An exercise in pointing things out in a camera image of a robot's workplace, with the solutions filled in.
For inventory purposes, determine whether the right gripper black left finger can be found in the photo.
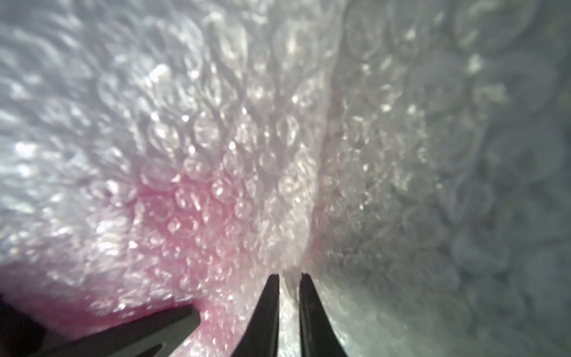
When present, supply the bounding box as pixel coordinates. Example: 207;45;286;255
231;275;280;357

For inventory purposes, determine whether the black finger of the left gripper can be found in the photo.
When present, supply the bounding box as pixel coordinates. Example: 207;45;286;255
35;305;201;357

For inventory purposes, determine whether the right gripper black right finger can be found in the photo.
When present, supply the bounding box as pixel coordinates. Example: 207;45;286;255
299;273;348;357

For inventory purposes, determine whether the pink plastic wine glass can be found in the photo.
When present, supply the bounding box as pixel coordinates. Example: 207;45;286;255
1;177;315;356

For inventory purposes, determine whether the bubble wrap sheet stack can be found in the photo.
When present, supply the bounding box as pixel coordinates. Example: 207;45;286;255
1;1;570;356

